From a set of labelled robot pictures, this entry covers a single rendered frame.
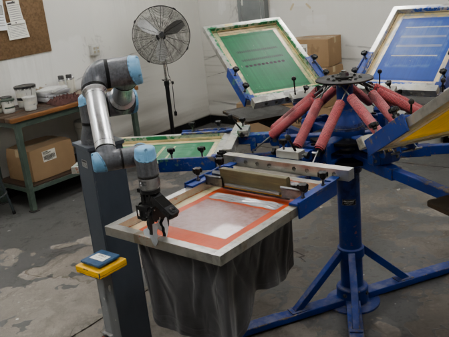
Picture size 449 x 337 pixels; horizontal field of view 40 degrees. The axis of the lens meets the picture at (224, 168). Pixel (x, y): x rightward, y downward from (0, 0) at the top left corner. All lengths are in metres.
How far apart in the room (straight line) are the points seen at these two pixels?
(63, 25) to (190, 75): 2.02
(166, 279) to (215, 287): 0.25
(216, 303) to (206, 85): 6.08
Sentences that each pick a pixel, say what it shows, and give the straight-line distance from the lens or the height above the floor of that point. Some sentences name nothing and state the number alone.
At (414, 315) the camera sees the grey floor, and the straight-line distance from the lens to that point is 3.60.
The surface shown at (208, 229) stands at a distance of 2.35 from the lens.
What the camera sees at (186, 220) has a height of 0.95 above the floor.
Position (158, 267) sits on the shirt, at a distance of 2.46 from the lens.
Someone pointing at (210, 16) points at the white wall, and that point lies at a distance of 8.00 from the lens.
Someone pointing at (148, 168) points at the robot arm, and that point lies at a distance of 2.13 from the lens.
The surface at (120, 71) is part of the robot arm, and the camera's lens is 2.42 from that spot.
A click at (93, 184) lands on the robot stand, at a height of 1.02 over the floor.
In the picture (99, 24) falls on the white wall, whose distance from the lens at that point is 6.94.
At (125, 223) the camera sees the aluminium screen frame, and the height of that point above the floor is 0.98.
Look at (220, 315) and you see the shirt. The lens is 2.33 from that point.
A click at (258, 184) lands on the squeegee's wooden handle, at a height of 1.01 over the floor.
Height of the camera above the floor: 1.87
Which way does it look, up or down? 17 degrees down
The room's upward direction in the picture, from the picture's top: 6 degrees counter-clockwise
